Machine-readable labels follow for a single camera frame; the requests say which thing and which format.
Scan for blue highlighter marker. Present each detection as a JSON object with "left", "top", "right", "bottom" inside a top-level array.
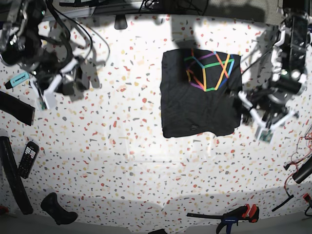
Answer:
[{"left": 5, "top": 72, "right": 30, "bottom": 89}]

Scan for small black box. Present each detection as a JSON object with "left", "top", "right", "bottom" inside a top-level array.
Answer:
[{"left": 148, "top": 229, "right": 167, "bottom": 234}]

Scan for dark grey T-shirt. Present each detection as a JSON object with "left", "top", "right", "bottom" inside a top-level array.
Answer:
[{"left": 160, "top": 48, "right": 242, "bottom": 138}]

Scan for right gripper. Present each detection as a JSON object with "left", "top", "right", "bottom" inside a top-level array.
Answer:
[{"left": 0, "top": 29, "right": 89, "bottom": 96}]

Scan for grey monitor stand base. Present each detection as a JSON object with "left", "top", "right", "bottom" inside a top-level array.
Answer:
[{"left": 114, "top": 15, "right": 128, "bottom": 30}]

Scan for red tool handle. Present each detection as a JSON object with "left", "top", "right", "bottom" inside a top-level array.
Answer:
[{"left": 0, "top": 206, "right": 9, "bottom": 216}]

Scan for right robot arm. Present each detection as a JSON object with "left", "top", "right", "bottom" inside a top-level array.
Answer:
[{"left": 0, "top": 0, "right": 89, "bottom": 96}]

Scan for blue orange bar clamp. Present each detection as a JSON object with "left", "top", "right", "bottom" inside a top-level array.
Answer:
[{"left": 186, "top": 204, "right": 260, "bottom": 234}]

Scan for red and black wires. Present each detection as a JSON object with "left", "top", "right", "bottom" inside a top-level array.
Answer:
[{"left": 283, "top": 131, "right": 312, "bottom": 195}]

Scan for black remote control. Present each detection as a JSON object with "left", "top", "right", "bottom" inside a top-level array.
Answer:
[{"left": 18, "top": 141, "right": 39, "bottom": 179}]

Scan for red connector plug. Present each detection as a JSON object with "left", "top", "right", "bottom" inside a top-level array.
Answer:
[{"left": 303, "top": 193, "right": 312, "bottom": 203}]

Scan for long black tube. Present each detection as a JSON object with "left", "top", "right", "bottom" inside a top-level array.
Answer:
[{"left": 0, "top": 136, "right": 34, "bottom": 215}]

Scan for black cylinder handle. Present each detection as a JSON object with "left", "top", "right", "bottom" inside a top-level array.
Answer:
[{"left": 292, "top": 163, "right": 312, "bottom": 184}]

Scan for black flat strap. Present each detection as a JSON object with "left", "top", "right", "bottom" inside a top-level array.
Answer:
[{"left": 0, "top": 91, "right": 36, "bottom": 126}]

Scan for small black rod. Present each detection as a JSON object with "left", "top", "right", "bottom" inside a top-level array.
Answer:
[{"left": 272, "top": 195, "right": 294, "bottom": 212}]

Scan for black game controller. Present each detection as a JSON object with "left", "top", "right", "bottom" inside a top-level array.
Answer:
[{"left": 40, "top": 192, "right": 78, "bottom": 225}]

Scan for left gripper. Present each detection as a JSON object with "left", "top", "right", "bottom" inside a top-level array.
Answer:
[{"left": 243, "top": 66, "right": 307, "bottom": 117}]

